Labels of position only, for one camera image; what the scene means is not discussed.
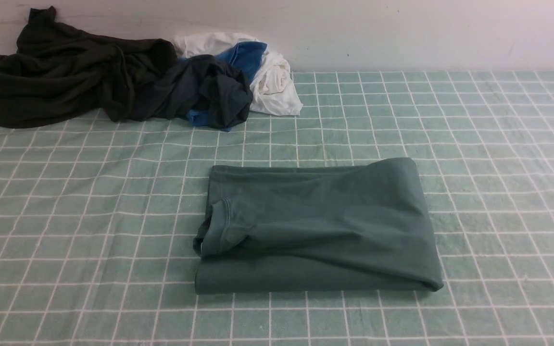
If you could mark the green long sleeve shirt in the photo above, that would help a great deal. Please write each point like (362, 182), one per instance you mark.
(292, 229)

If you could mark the white crumpled garment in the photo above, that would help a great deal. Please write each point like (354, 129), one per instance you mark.
(273, 88)

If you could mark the dark grey crumpled garment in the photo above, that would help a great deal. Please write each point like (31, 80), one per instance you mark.
(175, 93)

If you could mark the blue crumpled garment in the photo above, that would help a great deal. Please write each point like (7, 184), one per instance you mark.
(245, 57)

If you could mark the green checkered tablecloth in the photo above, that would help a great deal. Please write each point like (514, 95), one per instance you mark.
(97, 218)

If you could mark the dark olive crumpled garment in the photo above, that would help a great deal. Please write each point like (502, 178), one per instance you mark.
(60, 72)

